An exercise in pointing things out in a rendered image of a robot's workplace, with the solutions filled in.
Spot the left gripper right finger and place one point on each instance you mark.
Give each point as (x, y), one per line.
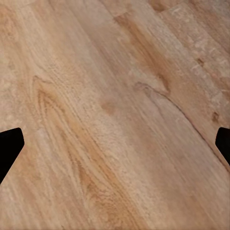
(223, 142)

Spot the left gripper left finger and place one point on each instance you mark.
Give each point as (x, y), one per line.
(11, 143)

